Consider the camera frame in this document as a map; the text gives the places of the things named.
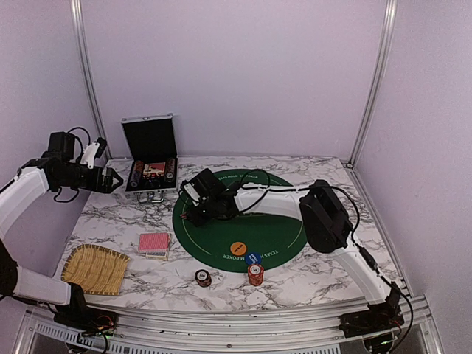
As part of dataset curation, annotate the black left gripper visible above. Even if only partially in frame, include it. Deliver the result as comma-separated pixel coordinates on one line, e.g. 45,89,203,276
56,164,122,194

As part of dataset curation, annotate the orange big blind button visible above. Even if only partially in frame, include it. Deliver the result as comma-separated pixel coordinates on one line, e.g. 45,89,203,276
230,241,247,257

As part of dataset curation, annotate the blue small blind button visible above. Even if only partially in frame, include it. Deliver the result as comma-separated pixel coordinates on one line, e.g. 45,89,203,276
245,252,263,266

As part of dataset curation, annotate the black poker chip stack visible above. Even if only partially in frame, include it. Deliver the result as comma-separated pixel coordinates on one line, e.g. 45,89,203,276
195,269,212,288

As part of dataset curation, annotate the red poker chip stack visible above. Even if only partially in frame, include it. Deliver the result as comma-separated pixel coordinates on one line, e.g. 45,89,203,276
247,264,264,286

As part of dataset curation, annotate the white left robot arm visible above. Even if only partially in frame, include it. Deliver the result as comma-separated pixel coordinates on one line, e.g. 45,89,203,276
1,131,124,328

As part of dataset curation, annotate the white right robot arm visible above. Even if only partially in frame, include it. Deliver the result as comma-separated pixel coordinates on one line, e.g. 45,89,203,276
182,179,400,330

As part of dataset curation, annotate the round green poker mat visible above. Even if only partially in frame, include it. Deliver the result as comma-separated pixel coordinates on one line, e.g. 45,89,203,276
172,168,314,272

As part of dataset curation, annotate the aluminium poker chip case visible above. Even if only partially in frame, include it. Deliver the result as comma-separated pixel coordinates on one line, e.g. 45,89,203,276
121,113,178,204

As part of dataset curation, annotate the playing card box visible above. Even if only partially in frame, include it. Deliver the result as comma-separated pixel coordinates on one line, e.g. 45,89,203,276
145,250,168,261

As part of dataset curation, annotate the red playing card deck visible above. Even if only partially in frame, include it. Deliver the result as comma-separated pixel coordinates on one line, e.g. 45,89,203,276
138,232,170,253

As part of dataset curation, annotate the woven bamboo tray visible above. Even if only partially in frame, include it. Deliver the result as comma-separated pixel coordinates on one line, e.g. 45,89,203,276
60,244,130,296

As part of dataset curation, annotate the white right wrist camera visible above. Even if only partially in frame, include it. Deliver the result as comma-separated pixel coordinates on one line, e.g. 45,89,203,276
181,181,200,204

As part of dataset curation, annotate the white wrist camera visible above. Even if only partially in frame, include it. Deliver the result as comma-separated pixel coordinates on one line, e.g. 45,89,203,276
80,137,108,170
181,181,200,204

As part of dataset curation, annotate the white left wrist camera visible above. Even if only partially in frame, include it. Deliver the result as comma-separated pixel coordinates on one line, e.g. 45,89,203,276
80,137,108,170

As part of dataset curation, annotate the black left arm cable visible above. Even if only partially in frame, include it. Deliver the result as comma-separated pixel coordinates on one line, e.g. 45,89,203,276
51,126,93,203

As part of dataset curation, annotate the aluminium front rail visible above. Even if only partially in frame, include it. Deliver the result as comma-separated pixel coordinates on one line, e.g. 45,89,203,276
12,296,445,353

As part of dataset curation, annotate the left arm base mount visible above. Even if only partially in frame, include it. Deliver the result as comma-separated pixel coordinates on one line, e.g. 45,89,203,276
54,283,118,336

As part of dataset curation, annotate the left aluminium frame post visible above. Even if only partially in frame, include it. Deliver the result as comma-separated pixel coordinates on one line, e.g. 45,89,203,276
70,0,107,139

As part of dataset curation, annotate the aluminium frame post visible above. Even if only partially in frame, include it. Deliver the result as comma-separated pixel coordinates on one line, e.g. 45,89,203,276
70,0,107,139
346,0,398,169

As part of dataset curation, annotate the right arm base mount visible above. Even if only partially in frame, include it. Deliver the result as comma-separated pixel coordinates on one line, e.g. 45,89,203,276
339,282,405,338

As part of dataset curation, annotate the right aluminium frame post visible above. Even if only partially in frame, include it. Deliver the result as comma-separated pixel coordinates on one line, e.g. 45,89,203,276
346,0,398,169

